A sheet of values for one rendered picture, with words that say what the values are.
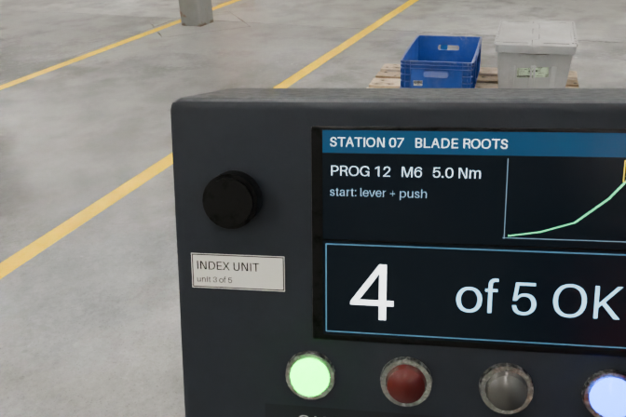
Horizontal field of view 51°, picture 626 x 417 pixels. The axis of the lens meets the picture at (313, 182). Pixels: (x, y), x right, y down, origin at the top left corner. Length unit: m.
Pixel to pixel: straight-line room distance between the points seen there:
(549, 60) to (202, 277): 3.38
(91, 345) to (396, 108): 2.03
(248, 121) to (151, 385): 1.78
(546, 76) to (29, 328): 2.72
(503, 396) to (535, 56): 3.35
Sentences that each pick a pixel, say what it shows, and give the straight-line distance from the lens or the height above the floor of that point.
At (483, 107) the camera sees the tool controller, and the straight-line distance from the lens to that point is 0.32.
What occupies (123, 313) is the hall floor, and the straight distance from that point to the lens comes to 2.39.
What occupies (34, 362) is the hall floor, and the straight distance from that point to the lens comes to 2.30.
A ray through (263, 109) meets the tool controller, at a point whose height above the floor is 1.25.
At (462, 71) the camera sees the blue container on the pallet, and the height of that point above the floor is 0.32.
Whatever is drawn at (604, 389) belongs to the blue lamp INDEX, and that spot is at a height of 1.12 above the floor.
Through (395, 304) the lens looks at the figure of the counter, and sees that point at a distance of 0.34.
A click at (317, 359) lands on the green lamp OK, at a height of 1.13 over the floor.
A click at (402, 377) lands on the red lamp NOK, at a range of 0.35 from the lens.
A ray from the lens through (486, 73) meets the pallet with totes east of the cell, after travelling 4.27.
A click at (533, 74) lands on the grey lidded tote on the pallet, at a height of 0.31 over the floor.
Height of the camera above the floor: 1.36
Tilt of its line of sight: 26 degrees down
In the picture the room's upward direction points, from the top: 3 degrees counter-clockwise
